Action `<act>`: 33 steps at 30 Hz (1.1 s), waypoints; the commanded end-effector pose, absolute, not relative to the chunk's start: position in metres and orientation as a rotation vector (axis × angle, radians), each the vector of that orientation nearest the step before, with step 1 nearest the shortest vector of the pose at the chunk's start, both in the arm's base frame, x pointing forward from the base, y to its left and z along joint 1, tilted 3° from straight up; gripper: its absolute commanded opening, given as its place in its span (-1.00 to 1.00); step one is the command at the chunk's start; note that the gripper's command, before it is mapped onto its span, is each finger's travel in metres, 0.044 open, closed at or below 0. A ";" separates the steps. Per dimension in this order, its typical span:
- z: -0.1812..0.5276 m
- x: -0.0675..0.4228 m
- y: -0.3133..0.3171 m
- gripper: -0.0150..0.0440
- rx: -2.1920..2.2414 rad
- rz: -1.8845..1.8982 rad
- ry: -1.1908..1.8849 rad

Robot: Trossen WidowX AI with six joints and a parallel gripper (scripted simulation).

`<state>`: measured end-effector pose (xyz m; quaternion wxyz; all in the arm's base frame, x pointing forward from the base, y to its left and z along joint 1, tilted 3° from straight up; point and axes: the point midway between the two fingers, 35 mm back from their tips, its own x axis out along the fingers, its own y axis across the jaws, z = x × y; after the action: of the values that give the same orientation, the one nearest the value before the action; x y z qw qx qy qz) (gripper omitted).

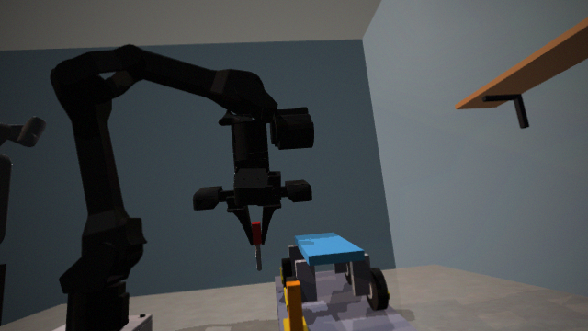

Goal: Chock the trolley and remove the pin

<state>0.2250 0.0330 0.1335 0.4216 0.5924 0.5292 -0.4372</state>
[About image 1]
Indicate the red-headed stop pin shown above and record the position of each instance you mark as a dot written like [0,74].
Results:
[256,228]

